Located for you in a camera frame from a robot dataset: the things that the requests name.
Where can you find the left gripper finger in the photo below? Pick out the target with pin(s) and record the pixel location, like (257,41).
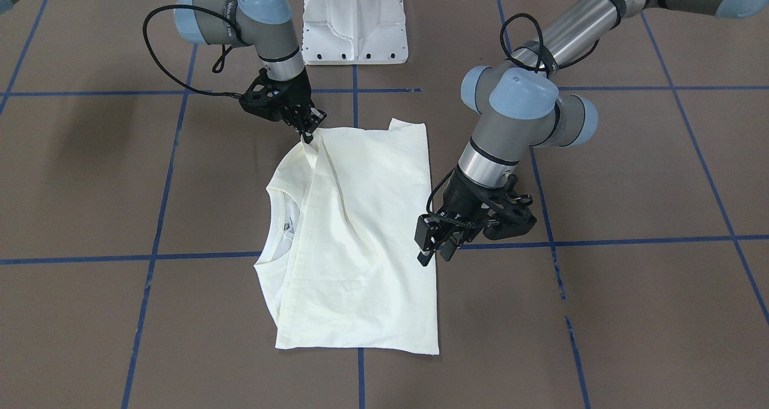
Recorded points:
(429,236)
(454,240)

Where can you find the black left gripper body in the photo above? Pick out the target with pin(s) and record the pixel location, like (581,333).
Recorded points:
(463,197)

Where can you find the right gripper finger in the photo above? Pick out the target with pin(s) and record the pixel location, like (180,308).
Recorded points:
(312,121)
(301,126)

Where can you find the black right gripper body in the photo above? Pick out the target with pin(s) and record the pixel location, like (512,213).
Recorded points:
(294,100)

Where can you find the cream long-sleeve cat shirt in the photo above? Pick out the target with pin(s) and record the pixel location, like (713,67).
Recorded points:
(340,265)

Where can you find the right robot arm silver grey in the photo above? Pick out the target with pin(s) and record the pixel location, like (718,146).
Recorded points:
(265,25)

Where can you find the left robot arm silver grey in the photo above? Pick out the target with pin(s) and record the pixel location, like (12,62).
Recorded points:
(519,108)

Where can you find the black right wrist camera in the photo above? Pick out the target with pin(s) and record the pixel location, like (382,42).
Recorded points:
(262,98)

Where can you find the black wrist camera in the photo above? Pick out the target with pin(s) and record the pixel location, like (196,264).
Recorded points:
(509,214)
(262,98)

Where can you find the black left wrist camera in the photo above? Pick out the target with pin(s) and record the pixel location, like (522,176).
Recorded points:
(509,214)

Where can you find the white camera mast base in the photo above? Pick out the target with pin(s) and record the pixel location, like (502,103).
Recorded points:
(354,32)

